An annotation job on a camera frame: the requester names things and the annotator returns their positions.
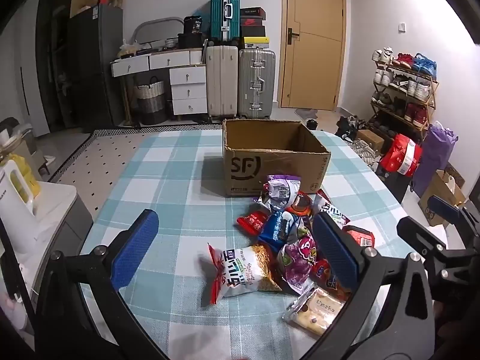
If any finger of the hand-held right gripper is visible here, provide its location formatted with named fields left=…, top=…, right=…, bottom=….
left=428, top=194, right=480, bottom=241
left=397, top=216, right=449, bottom=260

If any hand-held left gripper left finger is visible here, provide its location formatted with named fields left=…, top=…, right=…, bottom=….
left=34, top=209, right=169, bottom=360

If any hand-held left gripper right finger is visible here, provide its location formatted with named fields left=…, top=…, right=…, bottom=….
left=312, top=212, right=437, bottom=360

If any red orange snack packet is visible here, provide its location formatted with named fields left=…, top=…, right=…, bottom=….
left=311, top=258, right=353, bottom=301

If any red black snack packet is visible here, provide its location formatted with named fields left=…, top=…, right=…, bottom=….
left=343, top=225, right=376, bottom=249

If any purple grape snack bag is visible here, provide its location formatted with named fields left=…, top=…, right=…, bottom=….
left=279, top=232, right=319, bottom=295

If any white green red snack packet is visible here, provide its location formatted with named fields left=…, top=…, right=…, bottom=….
left=314, top=190, right=350, bottom=227

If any blue cookie packet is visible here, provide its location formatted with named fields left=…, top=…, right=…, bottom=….
left=258, top=210, right=299, bottom=249

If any clear bread packet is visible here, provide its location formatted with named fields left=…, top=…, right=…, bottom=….
left=283, top=288, right=345, bottom=337

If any purple silver snack bag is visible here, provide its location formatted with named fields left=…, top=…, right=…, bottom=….
left=262, top=174, right=302, bottom=211

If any white red noodle snack bag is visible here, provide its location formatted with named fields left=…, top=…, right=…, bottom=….
left=207, top=243, right=283, bottom=305

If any brown cardboard box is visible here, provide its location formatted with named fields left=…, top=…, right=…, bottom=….
left=222, top=119, right=331, bottom=197

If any cardboard box with paper bag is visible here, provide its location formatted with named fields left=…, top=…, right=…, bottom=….
left=418, top=163, right=467, bottom=228

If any red plastic bag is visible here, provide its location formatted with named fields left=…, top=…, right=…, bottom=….
left=379, top=133, right=423, bottom=178

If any white side cabinet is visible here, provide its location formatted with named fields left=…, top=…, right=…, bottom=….
left=0, top=180, right=94, bottom=346

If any small brown box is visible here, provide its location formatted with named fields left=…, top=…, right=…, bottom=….
left=355, top=129, right=385, bottom=154

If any white dotted rug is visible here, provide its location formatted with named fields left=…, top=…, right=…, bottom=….
left=48, top=124, right=224, bottom=184

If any wooden shoe rack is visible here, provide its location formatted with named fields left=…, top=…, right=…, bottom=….
left=369, top=58, right=439, bottom=141

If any pile of loose shoes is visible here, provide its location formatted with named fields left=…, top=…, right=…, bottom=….
left=335, top=115, right=380, bottom=166

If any shoe rack with shoes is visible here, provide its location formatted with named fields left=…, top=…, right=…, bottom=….
left=370, top=47, right=439, bottom=128

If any white electric kettle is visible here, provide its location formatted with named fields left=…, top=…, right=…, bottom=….
left=0, top=159, right=39, bottom=256

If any yellow bag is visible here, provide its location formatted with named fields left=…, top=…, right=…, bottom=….
left=10, top=154, right=41, bottom=200

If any grey white woven basket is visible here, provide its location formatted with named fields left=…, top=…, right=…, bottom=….
left=134, top=76, right=167, bottom=125

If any white desk with drawers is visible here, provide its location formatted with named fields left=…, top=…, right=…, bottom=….
left=110, top=48, right=208, bottom=118

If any grey bin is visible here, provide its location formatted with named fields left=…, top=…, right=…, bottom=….
left=0, top=117, right=51, bottom=181

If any silver suitcase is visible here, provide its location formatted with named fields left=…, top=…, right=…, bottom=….
left=238, top=48, right=277, bottom=119

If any beige suitcase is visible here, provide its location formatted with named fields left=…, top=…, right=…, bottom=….
left=206, top=45, right=239, bottom=118

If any dark grey fridge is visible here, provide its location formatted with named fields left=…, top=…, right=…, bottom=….
left=67, top=4, right=125, bottom=129

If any wooden door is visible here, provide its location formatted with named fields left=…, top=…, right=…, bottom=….
left=280, top=0, right=347, bottom=112

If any black bag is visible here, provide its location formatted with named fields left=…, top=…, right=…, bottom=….
left=178, top=33, right=209, bottom=49

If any black canister white label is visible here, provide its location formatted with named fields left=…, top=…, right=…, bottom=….
left=183, top=16, right=203, bottom=34

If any teal suitcase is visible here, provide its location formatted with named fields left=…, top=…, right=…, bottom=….
left=210, top=0, right=240, bottom=42

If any grey arched mirror frame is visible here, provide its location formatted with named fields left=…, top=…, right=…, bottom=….
left=133, top=16, right=184, bottom=44

